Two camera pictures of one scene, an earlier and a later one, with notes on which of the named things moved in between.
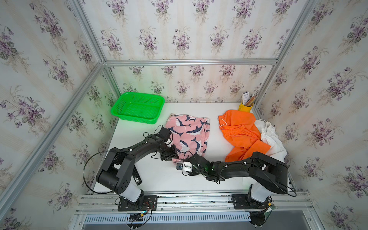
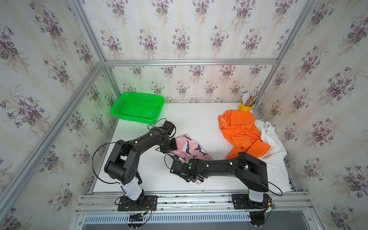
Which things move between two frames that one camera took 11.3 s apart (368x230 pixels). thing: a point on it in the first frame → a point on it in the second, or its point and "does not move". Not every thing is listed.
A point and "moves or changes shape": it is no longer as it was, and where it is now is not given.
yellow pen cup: (243, 108) does not move
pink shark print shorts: (190, 134) moves or changes shape
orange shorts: (240, 130) does not move
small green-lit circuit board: (137, 217) does not move
